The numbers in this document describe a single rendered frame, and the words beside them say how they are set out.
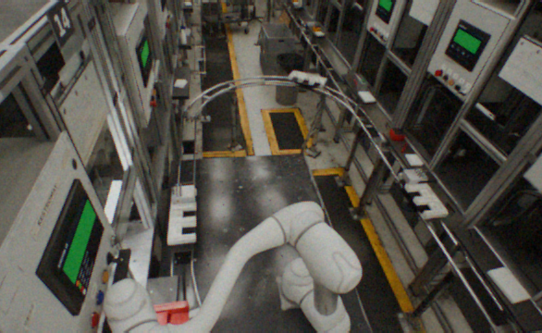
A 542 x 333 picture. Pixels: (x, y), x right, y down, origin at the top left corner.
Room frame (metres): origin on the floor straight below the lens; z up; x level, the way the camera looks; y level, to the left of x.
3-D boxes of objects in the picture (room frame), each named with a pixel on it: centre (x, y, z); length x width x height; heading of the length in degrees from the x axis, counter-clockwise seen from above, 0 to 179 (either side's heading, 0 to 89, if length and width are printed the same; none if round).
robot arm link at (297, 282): (0.77, -0.20, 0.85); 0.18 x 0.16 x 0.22; 37
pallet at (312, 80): (2.89, -0.30, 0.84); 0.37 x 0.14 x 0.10; 71
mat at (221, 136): (5.43, 1.10, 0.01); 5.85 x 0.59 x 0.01; 13
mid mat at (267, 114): (3.19, -0.18, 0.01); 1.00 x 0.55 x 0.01; 13
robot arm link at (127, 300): (0.32, 0.33, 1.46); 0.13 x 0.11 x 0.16; 37
